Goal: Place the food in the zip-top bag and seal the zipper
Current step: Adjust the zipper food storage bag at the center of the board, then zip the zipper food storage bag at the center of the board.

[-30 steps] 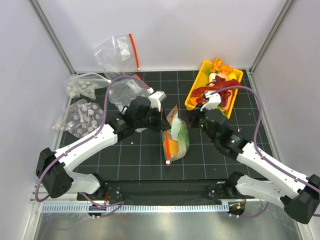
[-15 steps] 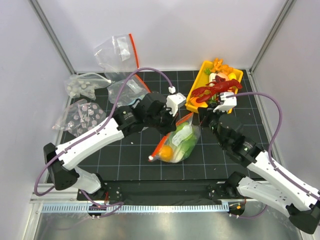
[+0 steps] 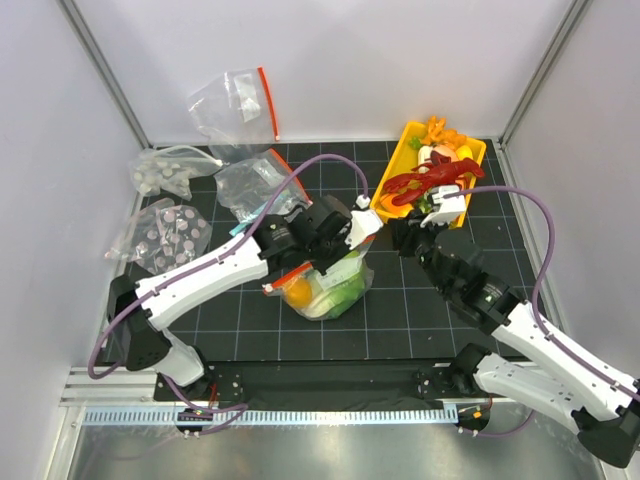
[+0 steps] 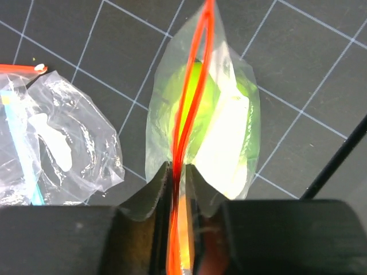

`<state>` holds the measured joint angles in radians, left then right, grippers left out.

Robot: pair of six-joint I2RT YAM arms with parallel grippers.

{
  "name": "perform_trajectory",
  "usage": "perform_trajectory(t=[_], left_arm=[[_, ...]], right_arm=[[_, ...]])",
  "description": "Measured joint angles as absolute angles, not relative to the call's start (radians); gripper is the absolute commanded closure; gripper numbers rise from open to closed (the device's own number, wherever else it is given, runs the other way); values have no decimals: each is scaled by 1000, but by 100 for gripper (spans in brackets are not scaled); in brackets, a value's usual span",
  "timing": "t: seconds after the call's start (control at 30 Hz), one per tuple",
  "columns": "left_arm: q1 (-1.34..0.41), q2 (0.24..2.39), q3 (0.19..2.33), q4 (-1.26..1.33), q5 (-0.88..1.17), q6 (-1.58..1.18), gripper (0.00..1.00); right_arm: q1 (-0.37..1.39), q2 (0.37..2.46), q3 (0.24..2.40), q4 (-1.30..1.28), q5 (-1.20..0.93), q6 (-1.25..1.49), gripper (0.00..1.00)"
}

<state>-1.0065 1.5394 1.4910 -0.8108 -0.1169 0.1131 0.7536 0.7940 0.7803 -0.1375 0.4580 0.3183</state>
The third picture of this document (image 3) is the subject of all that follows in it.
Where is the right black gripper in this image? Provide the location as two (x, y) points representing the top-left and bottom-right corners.
(387, 209), (453, 297)

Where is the toy small orange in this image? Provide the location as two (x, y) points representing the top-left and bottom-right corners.
(283, 277), (313, 309)

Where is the clear bag orange zipper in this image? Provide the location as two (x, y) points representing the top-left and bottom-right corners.
(263, 235), (375, 321)
(214, 149), (292, 223)
(187, 66), (280, 147)

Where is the toy green lettuce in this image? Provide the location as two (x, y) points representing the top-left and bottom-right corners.
(301, 251), (368, 321)

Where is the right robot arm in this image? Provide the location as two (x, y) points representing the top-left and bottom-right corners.
(389, 215), (639, 469)

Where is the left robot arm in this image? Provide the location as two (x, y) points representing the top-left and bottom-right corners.
(107, 196), (352, 400)

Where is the clear bag blue zipper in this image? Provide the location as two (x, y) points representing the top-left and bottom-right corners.
(230, 189), (307, 236)

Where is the upright clear bag orange zipper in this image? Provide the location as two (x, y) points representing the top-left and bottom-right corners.
(187, 66), (280, 147)

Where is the bag of pink discs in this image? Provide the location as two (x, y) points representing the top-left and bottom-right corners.
(104, 199), (212, 275)

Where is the bag of white discs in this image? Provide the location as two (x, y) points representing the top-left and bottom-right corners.
(128, 145), (226, 200)

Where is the toy orange fruit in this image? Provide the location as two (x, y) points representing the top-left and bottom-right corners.
(380, 196), (402, 216)

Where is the toy red lobster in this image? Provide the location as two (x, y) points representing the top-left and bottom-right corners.
(383, 158), (485, 206)

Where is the yellow plastic tray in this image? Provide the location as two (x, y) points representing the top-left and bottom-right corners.
(371, 122), (487, 228)

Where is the toy white garlic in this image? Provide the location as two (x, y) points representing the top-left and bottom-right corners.
(418, 145), (433, 166)

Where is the small green toy sprig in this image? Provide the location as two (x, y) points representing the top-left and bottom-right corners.
(408, 136), (422, 150)

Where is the toy pink sausage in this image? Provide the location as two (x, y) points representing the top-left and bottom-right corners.
(434, 144), (456, 159)

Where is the toy yellow lemon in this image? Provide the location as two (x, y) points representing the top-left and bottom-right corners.
(456, 145), (473, 159)

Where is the toy orange coral piece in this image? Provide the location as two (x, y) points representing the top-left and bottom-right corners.
(421, 116), (467, 150)

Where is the black mounting plate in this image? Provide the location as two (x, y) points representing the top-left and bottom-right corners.
(152, 362), (511, 404)

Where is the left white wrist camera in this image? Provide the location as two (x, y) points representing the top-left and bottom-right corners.
(345, 194), (384, 250)

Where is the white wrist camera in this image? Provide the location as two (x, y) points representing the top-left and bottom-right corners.
(345, 194), (384, 250)
(420, 184), (467, 228)

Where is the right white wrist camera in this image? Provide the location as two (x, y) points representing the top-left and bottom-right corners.
(420, 184), (467, 228)

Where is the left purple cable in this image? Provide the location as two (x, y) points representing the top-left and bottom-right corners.
(87, 153), (371, 434)

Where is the aluminium front rail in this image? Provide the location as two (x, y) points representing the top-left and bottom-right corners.
(62, 360), (609, 426)

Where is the right aluminium post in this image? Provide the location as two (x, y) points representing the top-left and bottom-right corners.
(498, 0), (593, 150)

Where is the aluminium post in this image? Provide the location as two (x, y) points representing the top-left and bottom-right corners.
(498, 0), (593, 150)
(56, 0), (152, 148)

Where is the left aluminium post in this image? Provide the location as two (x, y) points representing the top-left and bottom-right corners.
(56, 0), (152, 148)

